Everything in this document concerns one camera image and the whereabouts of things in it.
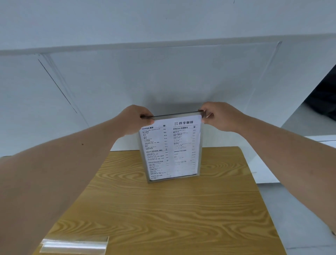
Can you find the person's right hand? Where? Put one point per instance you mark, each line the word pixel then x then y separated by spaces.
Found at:
pixel 225 117

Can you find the person's left hand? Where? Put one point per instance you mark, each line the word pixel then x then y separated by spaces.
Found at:
pixel 131 119

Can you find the person's left thumb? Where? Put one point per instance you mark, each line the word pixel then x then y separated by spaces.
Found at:
pixel 148 122

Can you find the person's right thumb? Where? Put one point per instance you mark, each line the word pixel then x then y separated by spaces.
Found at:
pixel 204 118

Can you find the clear acrylic menu stand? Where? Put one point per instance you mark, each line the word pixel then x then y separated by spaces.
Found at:
pixel 172 147

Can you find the person's right forearm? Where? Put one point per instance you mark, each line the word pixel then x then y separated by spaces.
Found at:
pixel 291 160

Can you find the person's left forearm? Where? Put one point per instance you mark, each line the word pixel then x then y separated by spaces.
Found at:
pixel 60 178

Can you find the black object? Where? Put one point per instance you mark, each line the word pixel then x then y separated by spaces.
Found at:
pixel 321 97

